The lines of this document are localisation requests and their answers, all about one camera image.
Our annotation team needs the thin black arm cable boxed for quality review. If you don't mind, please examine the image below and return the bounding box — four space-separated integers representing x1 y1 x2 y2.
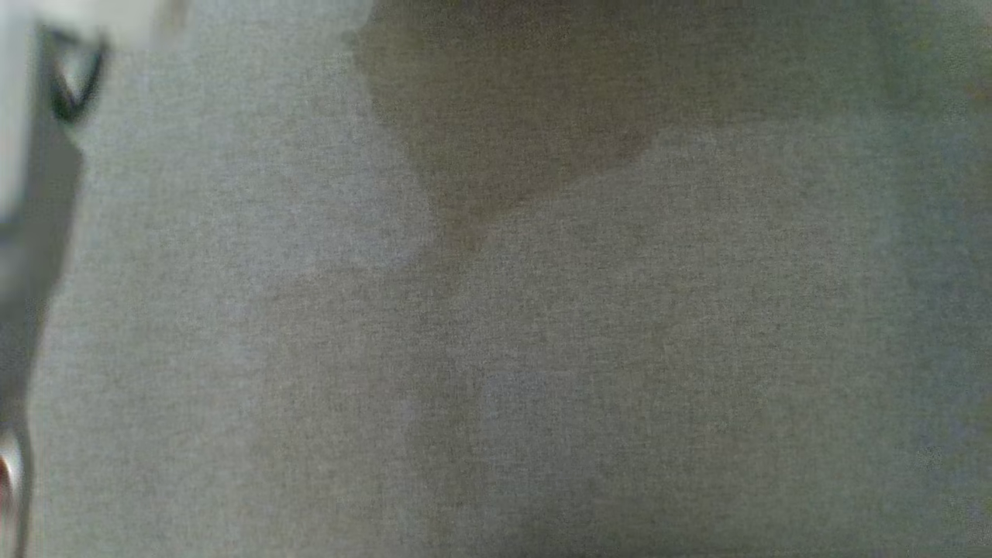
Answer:
43 27 111 125

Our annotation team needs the large grey fabric sofa seat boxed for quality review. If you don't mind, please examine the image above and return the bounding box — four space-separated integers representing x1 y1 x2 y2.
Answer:
0 0 992 558

